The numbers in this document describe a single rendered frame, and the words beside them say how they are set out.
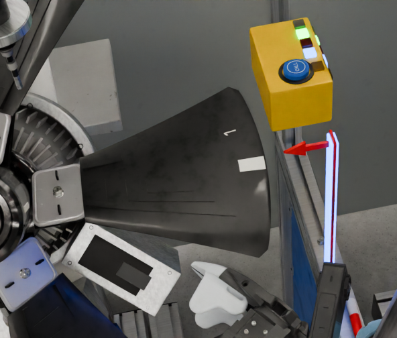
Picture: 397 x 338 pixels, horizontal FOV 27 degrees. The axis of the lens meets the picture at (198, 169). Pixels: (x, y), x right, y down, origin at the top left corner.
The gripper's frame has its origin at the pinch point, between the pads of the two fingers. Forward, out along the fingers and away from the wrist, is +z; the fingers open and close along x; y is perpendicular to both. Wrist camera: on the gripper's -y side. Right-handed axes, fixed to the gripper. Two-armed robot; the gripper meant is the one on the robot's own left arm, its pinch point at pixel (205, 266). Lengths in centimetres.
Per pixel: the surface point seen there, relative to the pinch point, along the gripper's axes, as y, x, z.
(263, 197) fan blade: -12.0, 2.2, 2.0
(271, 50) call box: -39.7, 15.1, 26.1
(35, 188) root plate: 5.4, -0.9, 24.2
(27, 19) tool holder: -0.8, -28.3, 18.4
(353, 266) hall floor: -63, 125, 31
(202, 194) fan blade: -7.1, 0.5, 7.4
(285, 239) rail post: -35, 67, 26
